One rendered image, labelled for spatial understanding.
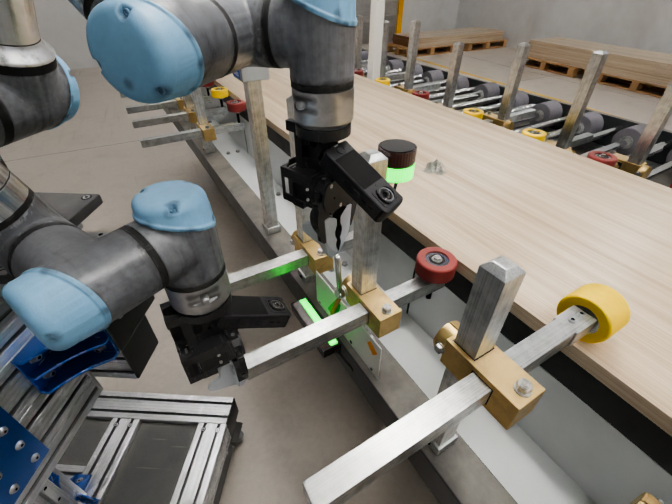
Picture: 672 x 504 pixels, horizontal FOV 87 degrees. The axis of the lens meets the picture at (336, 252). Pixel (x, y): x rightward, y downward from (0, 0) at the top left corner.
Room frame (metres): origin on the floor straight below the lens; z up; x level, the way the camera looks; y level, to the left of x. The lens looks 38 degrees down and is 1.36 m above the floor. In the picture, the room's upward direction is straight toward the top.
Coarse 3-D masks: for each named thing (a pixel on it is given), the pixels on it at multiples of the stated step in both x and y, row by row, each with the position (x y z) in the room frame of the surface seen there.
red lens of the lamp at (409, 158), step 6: (378, 144) 0.54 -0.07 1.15; (414, 144) 0.54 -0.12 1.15; (378, 150) 0.53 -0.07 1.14; (384, 150) 0.52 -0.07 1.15; (414, 150) 0.52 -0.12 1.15; (390, 156) 0.51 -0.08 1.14; (396, 156) 0.50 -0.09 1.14; (402, 156) 0.50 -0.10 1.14; (408, 156) 0.51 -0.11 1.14; (414, 156) 0.52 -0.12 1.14; (390, 162) 0.51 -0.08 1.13; (396, 162) 0.50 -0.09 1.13; (402, 162) 0.50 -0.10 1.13; (408, 162) 0.51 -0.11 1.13; (414, 162) 0.52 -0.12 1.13
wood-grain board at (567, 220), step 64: (384, 128) 1.31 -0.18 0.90; (448, 128) 1.31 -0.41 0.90; (448, 192) 0.83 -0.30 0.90; (512, 192) 0.83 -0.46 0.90; (576, 192) 0.83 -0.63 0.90; (640, 192) 0.83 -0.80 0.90; (512, 256) 0.56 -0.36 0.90; (576, 256) 0.56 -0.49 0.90; (640, 256) 0.56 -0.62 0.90; (640, 320) 0.39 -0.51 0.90; (640, 384) 0.28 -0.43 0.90
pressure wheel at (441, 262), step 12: (420, 252) 0.57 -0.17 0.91; (432, 252) 0.57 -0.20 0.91; (444, 252) 0.57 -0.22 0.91; (420, 264) 0.53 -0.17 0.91; (432, 264) 0.53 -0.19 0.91; (444, 264) 0.53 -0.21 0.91; (456, 264) 0.53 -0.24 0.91; (420, 276) 0.53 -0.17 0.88; (432, 276) 0.51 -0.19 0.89; (444, 276) 0.51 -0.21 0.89
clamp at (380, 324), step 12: (348, 276) 0.54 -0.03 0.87; (348, 288) 0.51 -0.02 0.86; (348, 300) 0.51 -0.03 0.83; (360, 300) 0.47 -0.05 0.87; (372, 300) 0.47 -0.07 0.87; (384, 300) 0.47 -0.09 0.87; (372, 312) 0.44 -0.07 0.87; (396, 312) 0.44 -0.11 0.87; (372, 324) 0.44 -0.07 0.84; (384, 324) 0.42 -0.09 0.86; (396, 324) 0.44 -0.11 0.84
